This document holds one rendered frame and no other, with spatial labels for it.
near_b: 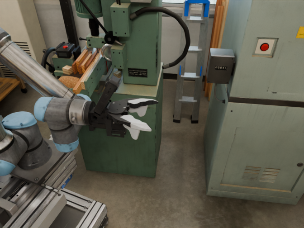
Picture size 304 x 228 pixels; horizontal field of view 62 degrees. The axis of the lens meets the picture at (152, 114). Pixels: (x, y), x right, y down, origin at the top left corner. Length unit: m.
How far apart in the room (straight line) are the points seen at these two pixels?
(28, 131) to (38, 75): 0.28
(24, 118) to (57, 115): 0.36
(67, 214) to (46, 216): 0.61
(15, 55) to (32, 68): 0.06
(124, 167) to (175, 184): 0.42
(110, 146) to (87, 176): 0.38
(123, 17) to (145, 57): 0.28
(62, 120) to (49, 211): 0.51
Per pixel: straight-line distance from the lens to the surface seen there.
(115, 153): 1.95
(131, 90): 1.59
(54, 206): 1.18
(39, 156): 1.19
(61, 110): 0.76
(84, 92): 1.47
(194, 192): 2.05
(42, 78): 0.90
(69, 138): 0.84
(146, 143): 1.81
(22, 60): 0.90
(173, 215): 1.93
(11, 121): 1.11
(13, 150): 1.03
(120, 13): 1.37
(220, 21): 2.62
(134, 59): 1.55
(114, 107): 0.72
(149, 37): 1.47
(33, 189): 1.24
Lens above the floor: 1.69
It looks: 39 degrees down
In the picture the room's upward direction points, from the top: straight up
